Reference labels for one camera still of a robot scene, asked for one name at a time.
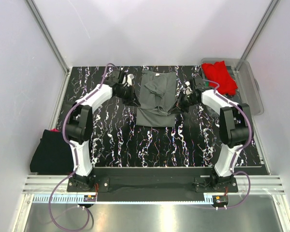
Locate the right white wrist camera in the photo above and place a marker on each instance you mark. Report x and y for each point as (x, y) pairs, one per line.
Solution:
(187, 89)

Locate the red t shirt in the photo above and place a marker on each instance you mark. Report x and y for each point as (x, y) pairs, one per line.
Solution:
(218, 73)

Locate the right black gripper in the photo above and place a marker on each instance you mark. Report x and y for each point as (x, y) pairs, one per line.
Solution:
(179, 106)

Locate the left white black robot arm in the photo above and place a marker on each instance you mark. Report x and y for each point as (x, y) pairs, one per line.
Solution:
(78, 123)

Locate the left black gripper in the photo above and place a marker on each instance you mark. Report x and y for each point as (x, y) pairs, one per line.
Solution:
(132, 100)

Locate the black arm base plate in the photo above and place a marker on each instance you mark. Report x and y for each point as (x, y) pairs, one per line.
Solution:
(158, 184)

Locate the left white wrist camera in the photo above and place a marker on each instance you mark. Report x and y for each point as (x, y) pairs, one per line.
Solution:
(127, 80)

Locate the black folded t shirt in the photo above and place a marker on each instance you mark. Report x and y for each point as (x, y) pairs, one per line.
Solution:
(52, 156)

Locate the clear plastic bin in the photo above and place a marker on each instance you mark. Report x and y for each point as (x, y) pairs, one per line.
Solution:
(248, 88)

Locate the small connector board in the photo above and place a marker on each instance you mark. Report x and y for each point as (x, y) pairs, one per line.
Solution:
(90, 198)
(220, 201)

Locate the left small connector board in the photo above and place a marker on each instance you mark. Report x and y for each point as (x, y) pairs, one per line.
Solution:
(90, 198)

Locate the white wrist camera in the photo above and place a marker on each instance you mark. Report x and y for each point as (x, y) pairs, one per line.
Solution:
(187, 89)
(127, 80)

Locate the aluminium frame post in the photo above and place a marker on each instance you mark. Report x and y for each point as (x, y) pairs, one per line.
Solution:
(47, 35)
(273, 4)

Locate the grey t shirt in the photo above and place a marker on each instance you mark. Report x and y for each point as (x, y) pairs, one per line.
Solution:
(157, 97)

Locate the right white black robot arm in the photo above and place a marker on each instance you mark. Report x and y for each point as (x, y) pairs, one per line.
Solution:
(235, 128)

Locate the right white cable duct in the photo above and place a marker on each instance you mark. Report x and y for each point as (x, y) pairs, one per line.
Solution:
(208, 198)

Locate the white cable duct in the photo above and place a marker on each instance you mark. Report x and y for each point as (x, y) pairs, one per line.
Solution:
(60, 198)
(208, 198)

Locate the right aluminium frame post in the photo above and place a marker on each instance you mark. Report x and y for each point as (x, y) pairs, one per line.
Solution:
(273, 4)

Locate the left aluminium frame post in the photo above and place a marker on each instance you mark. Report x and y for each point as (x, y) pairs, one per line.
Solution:
(47, 35)

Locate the left white cable duct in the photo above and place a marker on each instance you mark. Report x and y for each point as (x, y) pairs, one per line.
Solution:
(60, 198)

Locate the front aluminium rail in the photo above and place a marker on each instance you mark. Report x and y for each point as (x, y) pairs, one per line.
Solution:
(259, 184)

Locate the right small connector board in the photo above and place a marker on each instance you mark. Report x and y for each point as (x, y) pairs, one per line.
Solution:
(220, 201)

